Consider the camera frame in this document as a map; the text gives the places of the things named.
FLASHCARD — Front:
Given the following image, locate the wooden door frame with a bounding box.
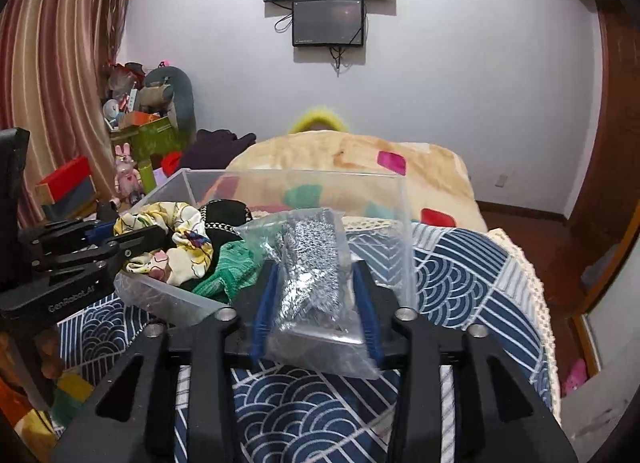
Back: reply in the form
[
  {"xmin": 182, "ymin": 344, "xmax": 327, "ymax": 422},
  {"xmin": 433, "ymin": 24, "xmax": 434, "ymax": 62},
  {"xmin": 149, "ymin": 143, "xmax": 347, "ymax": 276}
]
[{"xmin": 565, "ymin": 0, "xmax": 640, "ymax": 249}]

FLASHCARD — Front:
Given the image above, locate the clear plastic box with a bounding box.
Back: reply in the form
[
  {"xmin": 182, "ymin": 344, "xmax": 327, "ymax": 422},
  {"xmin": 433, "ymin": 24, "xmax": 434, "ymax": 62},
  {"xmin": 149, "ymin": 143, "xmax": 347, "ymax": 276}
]
[{"xmin": 114, "ymin": 168, "xmax": 418, "ymax": 315}]

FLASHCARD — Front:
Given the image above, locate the clear bag of silver scrubbers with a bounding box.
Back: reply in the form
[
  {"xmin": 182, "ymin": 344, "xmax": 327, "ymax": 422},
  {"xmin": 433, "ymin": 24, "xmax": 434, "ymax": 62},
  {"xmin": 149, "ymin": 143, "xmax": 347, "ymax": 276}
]
[{"xmin": 232, "ymin": 207, "xmax": 386, "ymax": 381}]

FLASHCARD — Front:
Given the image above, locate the dark purple clothing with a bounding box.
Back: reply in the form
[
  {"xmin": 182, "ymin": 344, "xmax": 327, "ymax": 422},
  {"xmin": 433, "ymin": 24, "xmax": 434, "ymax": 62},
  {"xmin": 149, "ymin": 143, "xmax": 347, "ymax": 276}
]
[{"xmin": 177, "ymin": 129, "xmax": 258, "ymax": 172}]

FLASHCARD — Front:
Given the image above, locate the colourful checked blanket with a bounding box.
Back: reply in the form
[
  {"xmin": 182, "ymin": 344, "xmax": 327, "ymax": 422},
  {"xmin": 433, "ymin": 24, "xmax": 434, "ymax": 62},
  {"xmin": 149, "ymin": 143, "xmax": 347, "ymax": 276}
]
[{"xmin": 0, "ymin": 370, "xmax": 97, "ymax": 463}]

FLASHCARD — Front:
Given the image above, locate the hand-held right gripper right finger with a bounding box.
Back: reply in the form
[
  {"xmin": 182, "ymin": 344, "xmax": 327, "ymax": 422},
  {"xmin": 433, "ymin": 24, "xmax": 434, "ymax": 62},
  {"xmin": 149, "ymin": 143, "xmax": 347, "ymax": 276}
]
[{"xmin": 350, "ymin": 260, "xmax": 581, "ymax": 463}]

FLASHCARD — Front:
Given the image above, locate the yellow fluffy plush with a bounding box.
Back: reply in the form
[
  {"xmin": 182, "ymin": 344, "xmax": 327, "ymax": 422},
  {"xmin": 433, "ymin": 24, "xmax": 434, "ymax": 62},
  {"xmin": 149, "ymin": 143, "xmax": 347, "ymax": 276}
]
[{"xmin": 287, "ymin": 106, "xmax": 349, "ymax": 135}]

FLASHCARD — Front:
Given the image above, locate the small black wall monitor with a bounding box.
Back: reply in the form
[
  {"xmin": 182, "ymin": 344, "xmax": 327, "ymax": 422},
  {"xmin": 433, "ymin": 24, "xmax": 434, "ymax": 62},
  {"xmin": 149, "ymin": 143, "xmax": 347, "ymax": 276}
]
[{"xmin": 291, "ymin": 0, "xmax": 365, "ymax": 48}]

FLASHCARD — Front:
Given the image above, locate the pink bunny figure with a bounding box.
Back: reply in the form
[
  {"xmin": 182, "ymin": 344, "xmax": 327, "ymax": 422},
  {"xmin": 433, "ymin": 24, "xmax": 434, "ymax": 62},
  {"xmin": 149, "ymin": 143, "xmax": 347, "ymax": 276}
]
[{"xmin": 112, "ymin": 143, "xmax": 147, "ymax": 205}]

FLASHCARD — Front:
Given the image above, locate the beige patchwork blanket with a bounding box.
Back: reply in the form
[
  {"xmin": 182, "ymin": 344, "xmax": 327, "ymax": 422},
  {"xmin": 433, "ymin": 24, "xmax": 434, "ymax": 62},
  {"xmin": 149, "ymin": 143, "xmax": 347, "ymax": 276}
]
[{"xmin": 225, "ymin": 132, "xmax": 489, "ymax": 235}]

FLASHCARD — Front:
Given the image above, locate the black headband with chain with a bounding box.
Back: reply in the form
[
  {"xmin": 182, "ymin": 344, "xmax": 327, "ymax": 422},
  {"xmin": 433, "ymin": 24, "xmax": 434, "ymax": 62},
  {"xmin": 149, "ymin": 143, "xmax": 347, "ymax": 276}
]
[{"xmin": 197, "ymin": 199, "xmax": 253, "ymax": 249}]

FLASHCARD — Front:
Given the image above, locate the grey green plush toy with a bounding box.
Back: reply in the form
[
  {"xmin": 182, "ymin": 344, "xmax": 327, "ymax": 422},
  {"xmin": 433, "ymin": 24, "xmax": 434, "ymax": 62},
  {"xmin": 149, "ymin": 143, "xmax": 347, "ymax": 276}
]
[{"xmin": 137, "ymin": 63, "xmax": 199, "ymax": 145}]

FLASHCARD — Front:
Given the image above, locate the green knitted cloth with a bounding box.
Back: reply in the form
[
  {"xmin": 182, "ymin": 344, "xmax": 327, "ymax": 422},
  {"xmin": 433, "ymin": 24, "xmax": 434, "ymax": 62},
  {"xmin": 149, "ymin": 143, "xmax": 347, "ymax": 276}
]
[{"xmin": 192, "ymin": 240, "xmax": 271, "ymax": 306}]

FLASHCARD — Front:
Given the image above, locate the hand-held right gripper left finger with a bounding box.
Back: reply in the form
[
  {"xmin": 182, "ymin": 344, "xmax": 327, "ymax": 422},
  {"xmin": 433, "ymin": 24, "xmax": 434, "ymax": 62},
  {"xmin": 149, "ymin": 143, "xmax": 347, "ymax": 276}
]
[{"xmin": 50, "ymin": 260, "xmax": 281, "ymax": 463}]

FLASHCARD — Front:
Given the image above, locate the pink slipper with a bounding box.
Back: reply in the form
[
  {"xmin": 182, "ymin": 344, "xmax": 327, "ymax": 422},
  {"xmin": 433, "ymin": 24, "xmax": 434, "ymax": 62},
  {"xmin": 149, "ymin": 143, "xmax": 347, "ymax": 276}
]
[{"xmin": 560, "ymin": 358, "xmax": 589, "ymax": 397}]

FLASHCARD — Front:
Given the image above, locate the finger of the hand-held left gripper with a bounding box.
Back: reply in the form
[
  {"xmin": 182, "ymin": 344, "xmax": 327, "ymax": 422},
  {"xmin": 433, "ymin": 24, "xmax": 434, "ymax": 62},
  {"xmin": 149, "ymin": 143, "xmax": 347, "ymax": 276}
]
[
  {"xmin": 30, "ymin": 226, "xmax": 168, "ymax": 285},
  {"xmin": 20, "ymin": 203, "xmax": 121, "ymax": 256}
]

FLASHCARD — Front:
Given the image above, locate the green cardboard box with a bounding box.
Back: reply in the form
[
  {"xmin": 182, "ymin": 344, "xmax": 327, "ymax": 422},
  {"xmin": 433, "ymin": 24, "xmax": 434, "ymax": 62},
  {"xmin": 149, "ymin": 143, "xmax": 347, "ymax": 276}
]
[{"xmin": 110, "ymin": 116, "xmax": 189, "ymax": 170}]

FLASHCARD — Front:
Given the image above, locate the striped pink curtain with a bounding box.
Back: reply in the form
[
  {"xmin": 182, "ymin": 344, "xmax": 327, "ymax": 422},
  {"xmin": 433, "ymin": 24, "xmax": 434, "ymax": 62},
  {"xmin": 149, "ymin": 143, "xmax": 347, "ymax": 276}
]
[{"xmin": 0, "ymin": 0, "xmax": 142, "ymax": 229}]

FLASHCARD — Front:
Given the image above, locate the blue wave pattern cloth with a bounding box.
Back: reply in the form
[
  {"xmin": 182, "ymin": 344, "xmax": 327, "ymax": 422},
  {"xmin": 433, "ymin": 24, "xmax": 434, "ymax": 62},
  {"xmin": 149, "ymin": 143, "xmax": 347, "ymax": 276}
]
[{"xmin": 57, "ymin": 222, "xmax": 551, "ymax": 463}]

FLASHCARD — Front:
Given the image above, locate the red and grey box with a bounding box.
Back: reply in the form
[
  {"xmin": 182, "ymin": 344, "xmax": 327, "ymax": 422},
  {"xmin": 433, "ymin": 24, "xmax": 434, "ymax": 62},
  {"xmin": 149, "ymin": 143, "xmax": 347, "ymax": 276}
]
[{"xmin": 35, "ymin": 157, "xmax": 99, "ymax": 207}]

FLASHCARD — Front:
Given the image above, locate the pile of small toys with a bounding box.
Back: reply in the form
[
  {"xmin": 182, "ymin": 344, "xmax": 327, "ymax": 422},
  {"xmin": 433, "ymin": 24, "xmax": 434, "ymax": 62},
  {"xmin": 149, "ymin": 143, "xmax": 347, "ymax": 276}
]
[{"xmin": 102, "ymin": 62, "xmax": 151, "ymax": 130}]

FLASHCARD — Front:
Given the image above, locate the floral yellow scrunchie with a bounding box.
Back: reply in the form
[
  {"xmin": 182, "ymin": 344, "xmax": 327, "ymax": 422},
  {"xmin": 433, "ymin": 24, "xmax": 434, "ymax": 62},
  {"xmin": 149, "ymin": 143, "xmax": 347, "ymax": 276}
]
[{"xmin": 114, "ymin": 202, "xmax": 213, "ymax": 289}]

